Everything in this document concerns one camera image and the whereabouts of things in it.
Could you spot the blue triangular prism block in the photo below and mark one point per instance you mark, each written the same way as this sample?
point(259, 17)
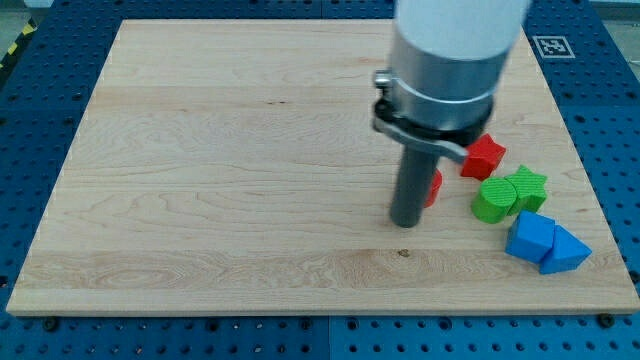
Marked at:
point(567, 253)

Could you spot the red star block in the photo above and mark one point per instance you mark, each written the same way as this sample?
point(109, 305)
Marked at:
point(483, 158)

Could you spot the green star block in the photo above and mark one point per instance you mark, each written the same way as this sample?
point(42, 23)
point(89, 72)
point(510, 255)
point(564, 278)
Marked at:
point(530, 190)

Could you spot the green cylinder block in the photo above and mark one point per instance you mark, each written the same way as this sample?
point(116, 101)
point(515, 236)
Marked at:
point(494, 199)

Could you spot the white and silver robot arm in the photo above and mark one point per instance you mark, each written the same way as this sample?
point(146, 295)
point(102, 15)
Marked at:
point(445, 63)

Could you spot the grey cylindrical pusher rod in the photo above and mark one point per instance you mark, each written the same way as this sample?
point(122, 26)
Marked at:
point(413, 183)

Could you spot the black and white fiducial marker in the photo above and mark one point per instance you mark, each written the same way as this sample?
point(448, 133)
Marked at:
point(553, 47)

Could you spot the red cylinder block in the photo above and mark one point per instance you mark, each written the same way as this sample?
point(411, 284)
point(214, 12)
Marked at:
point(434, 189)

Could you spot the light wooden board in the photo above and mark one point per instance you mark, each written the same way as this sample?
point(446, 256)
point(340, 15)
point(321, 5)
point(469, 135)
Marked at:
point(230, 168)

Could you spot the yellow black hazard tape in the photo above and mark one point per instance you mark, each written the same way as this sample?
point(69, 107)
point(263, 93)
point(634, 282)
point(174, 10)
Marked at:
point(18, 46)

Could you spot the blue cube block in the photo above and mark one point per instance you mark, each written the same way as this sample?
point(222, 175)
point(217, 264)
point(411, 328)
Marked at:
point(530, 237)

